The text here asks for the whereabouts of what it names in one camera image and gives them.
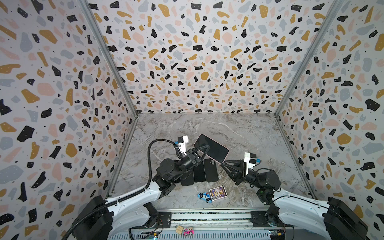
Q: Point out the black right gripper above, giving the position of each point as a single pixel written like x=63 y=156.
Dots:
x=238 y=172

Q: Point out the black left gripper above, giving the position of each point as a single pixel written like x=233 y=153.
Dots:
x=193 y=158

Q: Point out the phone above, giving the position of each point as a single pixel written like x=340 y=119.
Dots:
x=199 y=173
x=217 y=151

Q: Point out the black phone case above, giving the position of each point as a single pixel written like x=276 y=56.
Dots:
x=211 y=172
x=188 y=179

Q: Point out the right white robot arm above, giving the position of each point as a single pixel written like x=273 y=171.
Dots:
x=331 y=219

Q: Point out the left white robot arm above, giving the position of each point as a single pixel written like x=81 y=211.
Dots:
x=103 y=218

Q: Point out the purple card box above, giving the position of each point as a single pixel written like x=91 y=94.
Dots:
x=218 y=193

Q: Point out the blue toy car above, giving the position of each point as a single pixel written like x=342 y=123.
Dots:
x=205 y=197

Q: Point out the pink toy car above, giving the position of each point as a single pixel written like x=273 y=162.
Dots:
x=188 y=232

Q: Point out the small wooden block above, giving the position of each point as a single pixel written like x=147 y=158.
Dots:
x=179 y=230

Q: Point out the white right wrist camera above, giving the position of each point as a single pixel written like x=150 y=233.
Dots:
x=250 y=160

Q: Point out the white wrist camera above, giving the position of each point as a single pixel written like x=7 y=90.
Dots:
x=181 y=145
x=250 y=160

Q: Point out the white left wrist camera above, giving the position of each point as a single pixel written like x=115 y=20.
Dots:
x=181 y=145

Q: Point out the aluminium left corner post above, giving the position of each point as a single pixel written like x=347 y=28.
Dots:
x=84 y=6

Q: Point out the aluminium corner post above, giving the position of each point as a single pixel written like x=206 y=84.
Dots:
x=84 y=6
x=331 y=14

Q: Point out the aluminium right corner post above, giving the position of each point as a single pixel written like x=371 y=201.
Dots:
x=331 y=14

